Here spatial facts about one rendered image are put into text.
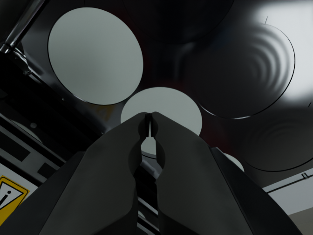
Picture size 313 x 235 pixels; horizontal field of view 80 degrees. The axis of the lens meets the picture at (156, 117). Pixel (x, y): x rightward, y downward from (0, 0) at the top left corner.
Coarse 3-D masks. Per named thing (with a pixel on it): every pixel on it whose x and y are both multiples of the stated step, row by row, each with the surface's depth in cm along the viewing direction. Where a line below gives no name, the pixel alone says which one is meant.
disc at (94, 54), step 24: (72, 24) 18; (96, 24) 18; (120, 24) 18; (48, 48) 19; (72, 48) 19; (96, 48) 19; (120, 48) 19; (72, 72) 21; (96, 72) 20; (120, 72) 20; (96, 96) 22; (120, 96) 22
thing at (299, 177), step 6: (312, 168) 25; (300, 174) 26; (306, 174) 26; (312, 174) 25; (282, 180) 27; (288, 180) 26; (294, 180) 26; (300, 180) 26; (270, 186) 28; (276, 186) 27; (282, 186) 27; (270, 192) 28
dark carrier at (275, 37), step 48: (96, 0) 17; (144, 0) 17; (192, 0) 17; (240, 0) 16; (288, 0) 16; (144, 48) 19; (192, 48) 18; (240, 48) 18; (288, 48) 18; (192, 96) 21; (240, 96) 21; (288, 96) 20; (240, 144) 24; (288, 144) 24
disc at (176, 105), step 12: (144, 96) 21; (156, 96) 21; (168, 96) 21; (180, 96) 21; (132, 108) 22; (144, 108) 22; (156, 108) 22; (168, 108) 22; (180, 108) 22; (192, 108) 22; (180, 120) 23; (192, 120) 23; (144, 144) 25
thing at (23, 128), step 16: (0, 64) 24; (16, 64) 24; (32, 80) 24; (0, 96) 20; (48, 96) 25; (0, 112) 19; (16, 112) 20; (64, 112) 27; (16, 128) 20; (32, 128) 21; (48, 128) 22; (80, 128) 28; (96, 128) 29; (32, 144) 21; (48, 144) 21; (64, 144) 23; (64, 160) 22; (144, 176) 32; (144, 208) 28; (144, 224) 27
